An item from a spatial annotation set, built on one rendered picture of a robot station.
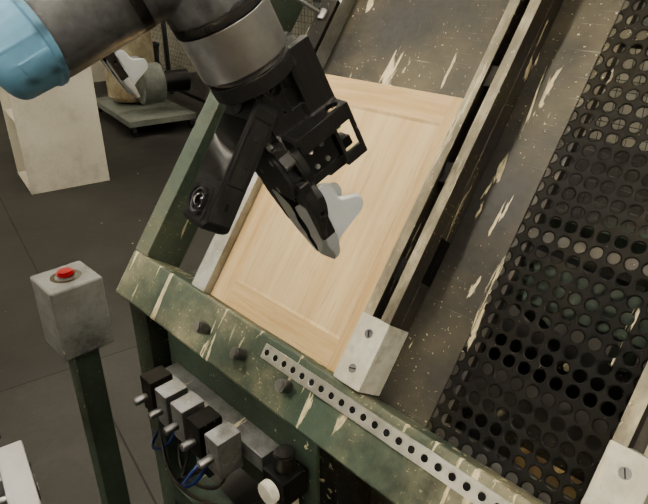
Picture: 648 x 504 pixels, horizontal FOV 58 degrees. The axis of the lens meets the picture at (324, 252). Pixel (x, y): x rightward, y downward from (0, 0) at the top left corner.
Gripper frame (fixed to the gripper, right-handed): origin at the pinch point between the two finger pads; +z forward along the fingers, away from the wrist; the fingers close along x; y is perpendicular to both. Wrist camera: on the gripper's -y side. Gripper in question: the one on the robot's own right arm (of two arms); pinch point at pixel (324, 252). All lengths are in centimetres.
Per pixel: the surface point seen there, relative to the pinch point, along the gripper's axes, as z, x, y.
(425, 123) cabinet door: 25, 39, 43
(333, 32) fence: 14, 75, 52
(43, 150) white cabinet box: 104, 423, -15
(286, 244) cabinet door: 38, 55, 11
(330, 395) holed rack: 46, 23, -4
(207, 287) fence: 42, 67, -7
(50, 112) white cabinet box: 85, 423, 6
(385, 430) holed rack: 46.6, 11.1, -2.3
